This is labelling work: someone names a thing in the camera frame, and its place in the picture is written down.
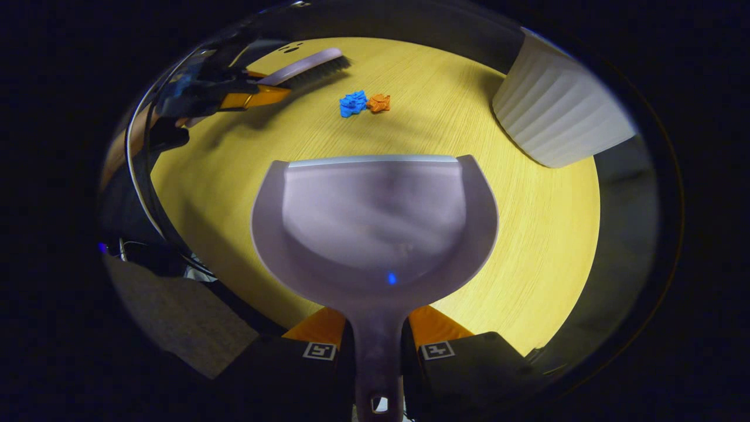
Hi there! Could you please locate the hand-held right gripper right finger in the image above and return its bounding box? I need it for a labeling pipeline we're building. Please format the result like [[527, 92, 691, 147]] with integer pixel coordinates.
[[401, 305, 546, 422]]

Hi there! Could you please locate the white ribbed garbage bin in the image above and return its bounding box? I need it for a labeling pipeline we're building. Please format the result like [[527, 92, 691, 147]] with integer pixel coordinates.
[[492, 32, 639, 169]]

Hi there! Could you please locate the blue paper trash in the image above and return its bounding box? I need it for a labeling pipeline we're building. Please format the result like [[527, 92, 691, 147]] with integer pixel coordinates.
[[339, 90, 369, 118]]

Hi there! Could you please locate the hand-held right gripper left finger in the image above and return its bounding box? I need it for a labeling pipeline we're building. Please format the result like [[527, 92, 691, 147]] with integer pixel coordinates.
[[223, 307, 356, 422]]

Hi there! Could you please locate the light purple dustpan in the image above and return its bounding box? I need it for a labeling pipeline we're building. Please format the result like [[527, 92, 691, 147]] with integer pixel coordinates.
[[251, 154, 500, 422]]

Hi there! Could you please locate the black cable bundle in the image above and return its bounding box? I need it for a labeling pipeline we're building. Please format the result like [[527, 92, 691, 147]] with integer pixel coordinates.
[[116, 237, 219, 280]]

